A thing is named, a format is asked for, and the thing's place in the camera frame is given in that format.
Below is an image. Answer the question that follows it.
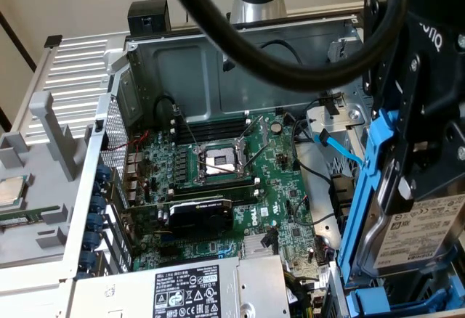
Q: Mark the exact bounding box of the small black clamp block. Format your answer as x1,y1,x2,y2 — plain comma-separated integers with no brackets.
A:
43,34,64,49

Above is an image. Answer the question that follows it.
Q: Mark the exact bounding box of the open grey PC case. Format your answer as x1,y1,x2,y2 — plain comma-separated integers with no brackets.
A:
60,7,465,318

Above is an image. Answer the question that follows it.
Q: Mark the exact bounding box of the blue plastic disk carrier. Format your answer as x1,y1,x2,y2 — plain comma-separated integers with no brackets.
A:
343,272,461,314

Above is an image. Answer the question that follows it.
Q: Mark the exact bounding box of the grey plastic parts rack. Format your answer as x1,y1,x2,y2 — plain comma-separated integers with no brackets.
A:
0,91,92,270

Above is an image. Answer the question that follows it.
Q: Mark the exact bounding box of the black wire with flat plug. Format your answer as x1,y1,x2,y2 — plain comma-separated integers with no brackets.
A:
262,226,280,256

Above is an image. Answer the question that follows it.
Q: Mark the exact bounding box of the silver finned heat sink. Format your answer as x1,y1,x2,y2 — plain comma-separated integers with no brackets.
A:
242,236,283,260

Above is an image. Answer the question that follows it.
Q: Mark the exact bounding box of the dark brown wooden rail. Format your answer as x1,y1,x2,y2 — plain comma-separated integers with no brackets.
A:
0,9,37,72

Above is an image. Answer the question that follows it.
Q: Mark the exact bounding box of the black curved wire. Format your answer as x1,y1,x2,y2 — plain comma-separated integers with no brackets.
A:
290,116,332,184

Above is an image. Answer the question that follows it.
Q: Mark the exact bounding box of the metal locking lever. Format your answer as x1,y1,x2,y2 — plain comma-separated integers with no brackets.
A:
172,104,200,151
203,163,239,176

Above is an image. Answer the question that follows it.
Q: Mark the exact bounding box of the black box-shaped block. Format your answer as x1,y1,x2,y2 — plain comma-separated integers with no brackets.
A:
127,0,171,36

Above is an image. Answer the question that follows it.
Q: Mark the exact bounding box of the metal CPU socket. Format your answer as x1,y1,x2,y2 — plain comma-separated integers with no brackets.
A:
192,139,254,185

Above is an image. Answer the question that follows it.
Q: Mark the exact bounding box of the silver CPU chip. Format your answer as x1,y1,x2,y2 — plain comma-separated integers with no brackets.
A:
0,175,29,213

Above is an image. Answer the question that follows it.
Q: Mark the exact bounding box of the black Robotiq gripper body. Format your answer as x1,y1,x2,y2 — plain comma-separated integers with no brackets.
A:
405,0,465,123

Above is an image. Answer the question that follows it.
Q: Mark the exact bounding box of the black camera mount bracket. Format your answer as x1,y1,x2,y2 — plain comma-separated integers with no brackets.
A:
364,0,388,96

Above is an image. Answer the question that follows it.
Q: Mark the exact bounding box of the red twisted wire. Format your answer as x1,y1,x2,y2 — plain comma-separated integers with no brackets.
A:
108,131,150,153

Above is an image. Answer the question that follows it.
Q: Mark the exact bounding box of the blue drive caddy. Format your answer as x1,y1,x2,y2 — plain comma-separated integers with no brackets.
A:
328,245,465,318

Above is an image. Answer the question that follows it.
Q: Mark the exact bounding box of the black looped wire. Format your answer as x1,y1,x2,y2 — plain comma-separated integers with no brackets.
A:
153,94,182,123

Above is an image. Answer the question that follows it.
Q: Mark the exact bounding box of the green motherboard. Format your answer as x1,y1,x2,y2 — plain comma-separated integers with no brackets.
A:
123,110,330,297

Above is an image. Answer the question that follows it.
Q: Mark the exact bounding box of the hard disk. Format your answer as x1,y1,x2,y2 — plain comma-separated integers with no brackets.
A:
336,107,465,288

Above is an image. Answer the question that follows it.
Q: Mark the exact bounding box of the yellow black wire bundle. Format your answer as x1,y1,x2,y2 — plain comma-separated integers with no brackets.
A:
285,272,325,318

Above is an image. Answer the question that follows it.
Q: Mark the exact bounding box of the black RAM slot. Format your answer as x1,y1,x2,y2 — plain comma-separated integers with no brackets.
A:
169,176,261,192
170,186,261,205
169,123,252,145
169,111,252,132

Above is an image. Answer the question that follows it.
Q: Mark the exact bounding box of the grey metal drive cage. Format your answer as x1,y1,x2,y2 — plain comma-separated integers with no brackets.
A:
325,27,368,168

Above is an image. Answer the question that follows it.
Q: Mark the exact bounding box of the thick black camera cable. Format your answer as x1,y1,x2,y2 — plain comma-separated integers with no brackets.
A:
156,0,407,90

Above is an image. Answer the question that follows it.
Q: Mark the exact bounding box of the black plastic wire holder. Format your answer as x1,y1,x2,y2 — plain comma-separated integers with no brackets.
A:
328,172,356,224

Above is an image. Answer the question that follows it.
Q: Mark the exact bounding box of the blue SATA wire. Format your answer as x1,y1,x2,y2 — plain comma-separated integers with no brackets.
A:
312,131,367,169

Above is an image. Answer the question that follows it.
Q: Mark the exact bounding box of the grey power supply unit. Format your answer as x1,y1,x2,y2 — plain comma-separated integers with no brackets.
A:
67,254,291,318

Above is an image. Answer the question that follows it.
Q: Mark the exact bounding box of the black graphics card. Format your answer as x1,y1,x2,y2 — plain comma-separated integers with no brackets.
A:
121,196,235,242

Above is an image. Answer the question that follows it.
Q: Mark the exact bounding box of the green RAM stick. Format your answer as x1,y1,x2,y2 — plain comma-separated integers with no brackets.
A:
0,204,62,228

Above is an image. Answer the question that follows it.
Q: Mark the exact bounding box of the metal socket cover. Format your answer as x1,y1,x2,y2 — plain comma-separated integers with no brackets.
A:
235,115,270,168

